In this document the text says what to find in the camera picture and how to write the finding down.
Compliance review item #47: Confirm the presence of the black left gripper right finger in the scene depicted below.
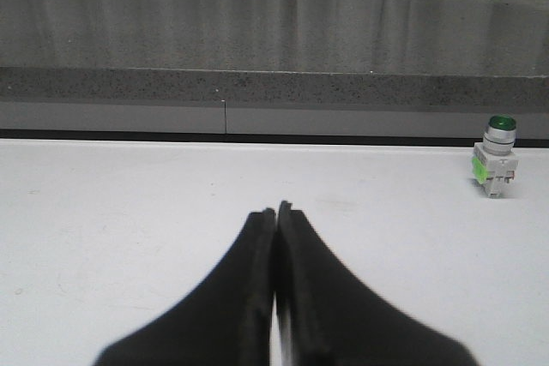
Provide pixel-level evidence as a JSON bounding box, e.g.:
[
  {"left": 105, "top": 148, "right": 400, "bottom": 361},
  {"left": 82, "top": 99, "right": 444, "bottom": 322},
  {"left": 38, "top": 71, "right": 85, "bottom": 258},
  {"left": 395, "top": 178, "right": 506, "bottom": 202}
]
[{"left": 275, "top": 201, "right": 474, "bottom": 365}]

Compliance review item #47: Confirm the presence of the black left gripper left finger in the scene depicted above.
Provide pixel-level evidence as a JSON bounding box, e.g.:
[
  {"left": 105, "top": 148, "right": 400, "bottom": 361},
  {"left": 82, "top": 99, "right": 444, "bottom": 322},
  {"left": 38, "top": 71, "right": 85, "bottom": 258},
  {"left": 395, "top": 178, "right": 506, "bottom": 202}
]
[{"left": 96, "top": 208, "right": 275, "bottom": 365}]

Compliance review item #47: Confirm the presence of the grey granite counter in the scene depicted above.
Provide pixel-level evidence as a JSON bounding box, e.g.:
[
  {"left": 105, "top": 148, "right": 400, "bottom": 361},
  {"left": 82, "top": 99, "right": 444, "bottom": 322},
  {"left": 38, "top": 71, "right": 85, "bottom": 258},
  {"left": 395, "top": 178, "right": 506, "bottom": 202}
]
[{"left": 1, "top": 0, "right": 548, "bottom": 140}]

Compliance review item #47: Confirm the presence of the green pushbutton switch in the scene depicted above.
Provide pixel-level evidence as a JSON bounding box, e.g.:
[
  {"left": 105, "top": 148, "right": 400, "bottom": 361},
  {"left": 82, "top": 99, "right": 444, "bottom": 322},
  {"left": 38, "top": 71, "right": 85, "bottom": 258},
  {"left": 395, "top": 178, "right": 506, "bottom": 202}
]
[{"left": 472, "top": 115, "right": 519, "bottom": 198}]

